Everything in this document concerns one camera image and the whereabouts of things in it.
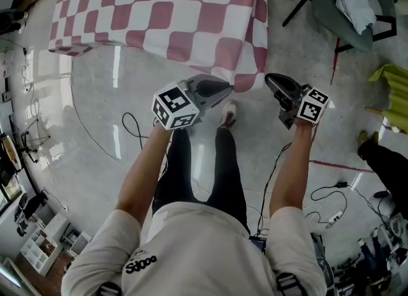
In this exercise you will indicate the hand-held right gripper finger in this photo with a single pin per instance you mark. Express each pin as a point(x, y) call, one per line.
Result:
point(274, 89)
point(287, 84)

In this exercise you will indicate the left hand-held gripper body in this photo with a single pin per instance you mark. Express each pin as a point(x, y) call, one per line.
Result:
point(173, 106)

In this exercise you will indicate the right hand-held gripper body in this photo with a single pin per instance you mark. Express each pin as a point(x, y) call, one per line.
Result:
point(310, 109)

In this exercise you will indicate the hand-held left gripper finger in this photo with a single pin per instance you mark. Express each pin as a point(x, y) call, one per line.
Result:
point(207, 79)
point(213, 98)

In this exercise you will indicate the pink white checkered cloth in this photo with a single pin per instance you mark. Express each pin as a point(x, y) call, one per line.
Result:
point(159, 11)

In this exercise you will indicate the person's right forearm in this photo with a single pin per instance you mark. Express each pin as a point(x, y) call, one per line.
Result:
point(290, 173)

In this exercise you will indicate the person's left forearm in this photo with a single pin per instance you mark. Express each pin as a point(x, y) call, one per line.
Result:
point(140, 176)

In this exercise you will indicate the person's pink white shoe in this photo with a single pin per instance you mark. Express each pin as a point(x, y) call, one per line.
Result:
point(228, 114)

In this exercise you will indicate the person's black trousers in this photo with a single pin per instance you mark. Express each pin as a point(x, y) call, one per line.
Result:
point(226, 173)

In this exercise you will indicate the black power adapter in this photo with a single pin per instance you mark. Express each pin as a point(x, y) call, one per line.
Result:
point(342, 184)

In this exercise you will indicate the grey-green shell chair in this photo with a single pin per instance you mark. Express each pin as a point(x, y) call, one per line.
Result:
point(334, 17)

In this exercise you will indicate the crumpled white cloth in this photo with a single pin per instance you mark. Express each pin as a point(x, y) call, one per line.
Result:
point(354, 4)

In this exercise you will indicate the white power strip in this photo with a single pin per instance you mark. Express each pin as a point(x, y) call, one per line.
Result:
point(334, 216)

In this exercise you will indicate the person's white T-shirt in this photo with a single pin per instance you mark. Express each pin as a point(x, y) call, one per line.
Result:
point(197, 240)

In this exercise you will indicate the black tripod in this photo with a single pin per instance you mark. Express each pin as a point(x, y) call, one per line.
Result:
point(35, 141)

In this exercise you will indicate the blue screen device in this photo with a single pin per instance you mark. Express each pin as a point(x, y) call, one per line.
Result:
point(257, 244)

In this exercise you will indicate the white cubby shelf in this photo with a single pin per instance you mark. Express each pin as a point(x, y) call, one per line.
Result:
point(41, 247)

